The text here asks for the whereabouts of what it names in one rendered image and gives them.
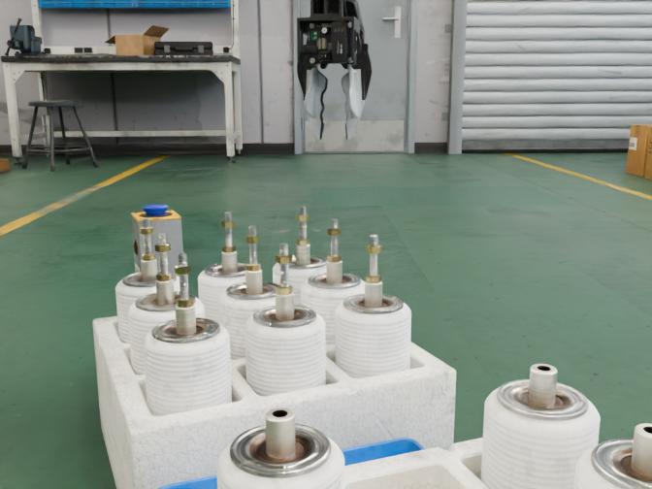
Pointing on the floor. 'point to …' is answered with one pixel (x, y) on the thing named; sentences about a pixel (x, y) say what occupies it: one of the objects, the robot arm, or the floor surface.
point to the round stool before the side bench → (52, 132)
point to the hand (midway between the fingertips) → (335, 129)
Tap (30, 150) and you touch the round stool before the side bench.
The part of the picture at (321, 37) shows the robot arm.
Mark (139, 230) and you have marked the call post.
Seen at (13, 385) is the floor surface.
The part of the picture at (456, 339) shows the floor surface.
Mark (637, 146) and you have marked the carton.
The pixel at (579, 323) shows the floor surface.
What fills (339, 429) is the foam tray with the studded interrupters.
